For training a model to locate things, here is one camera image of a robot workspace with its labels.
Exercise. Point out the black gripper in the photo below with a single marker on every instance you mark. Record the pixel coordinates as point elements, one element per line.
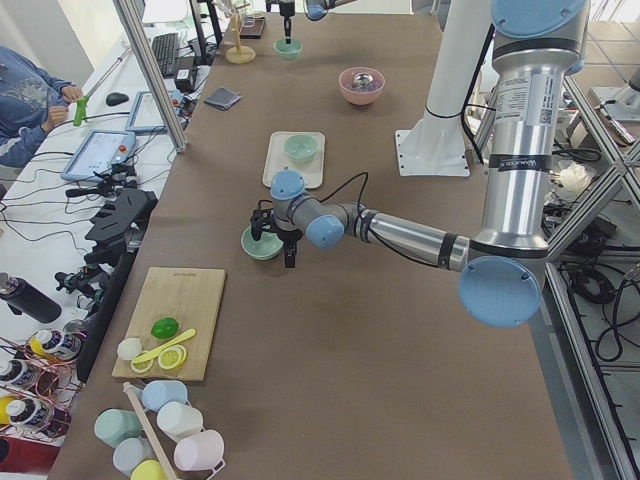
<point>286,9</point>
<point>288,236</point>

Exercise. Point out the green bowl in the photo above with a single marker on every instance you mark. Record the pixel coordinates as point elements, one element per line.
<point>267,247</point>
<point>300,148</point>
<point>288,49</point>

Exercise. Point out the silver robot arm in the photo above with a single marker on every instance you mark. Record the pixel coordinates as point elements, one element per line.
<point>533,46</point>
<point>314,10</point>

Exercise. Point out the wooden cup tree stand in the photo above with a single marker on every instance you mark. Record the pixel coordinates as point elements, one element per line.
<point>239,53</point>

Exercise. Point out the cream rabbit serving tray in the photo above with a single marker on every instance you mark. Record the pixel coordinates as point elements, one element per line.
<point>311,168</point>

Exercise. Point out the pink bowl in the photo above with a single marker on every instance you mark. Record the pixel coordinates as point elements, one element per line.
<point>360,98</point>

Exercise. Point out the green bowl on tray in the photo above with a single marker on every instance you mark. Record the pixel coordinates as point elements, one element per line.
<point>300,148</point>

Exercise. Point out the grey and purple cloths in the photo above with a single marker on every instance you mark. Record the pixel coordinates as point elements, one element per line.
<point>222,98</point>

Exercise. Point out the wooden cutting board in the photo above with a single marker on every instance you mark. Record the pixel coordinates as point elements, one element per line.
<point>175,315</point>

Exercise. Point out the black keyboard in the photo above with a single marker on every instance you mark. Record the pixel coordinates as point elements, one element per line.
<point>165,48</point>

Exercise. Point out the yellow plastic knife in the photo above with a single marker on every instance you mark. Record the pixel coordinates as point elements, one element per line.
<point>152,354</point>

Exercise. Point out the green lime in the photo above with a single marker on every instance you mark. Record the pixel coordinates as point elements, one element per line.
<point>165,328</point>

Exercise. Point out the lemon slices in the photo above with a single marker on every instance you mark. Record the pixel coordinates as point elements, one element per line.
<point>169,358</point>

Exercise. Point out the blue teach pendant far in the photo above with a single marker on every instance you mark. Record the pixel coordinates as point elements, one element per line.
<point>144,116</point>

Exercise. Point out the blue teach pendant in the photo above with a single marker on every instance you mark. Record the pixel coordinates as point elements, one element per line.
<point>144,116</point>
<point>97,153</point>

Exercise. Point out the black computer mouse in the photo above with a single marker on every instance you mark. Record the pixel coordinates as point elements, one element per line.
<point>116,98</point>

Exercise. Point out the blue teach pendant near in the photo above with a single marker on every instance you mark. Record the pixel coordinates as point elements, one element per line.
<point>97,153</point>

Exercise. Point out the pastel cups rack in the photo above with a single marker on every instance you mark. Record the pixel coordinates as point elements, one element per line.
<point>162,435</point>

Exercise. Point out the person in blue hoodie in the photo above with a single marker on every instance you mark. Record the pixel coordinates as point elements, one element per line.
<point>33,103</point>

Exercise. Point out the black water bottle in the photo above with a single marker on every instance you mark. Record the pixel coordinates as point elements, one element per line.
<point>24,298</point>

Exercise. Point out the aluminium frame post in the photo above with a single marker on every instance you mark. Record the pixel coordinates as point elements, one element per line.
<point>134,30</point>

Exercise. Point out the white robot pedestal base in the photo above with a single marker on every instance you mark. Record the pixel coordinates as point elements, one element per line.
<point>435,145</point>

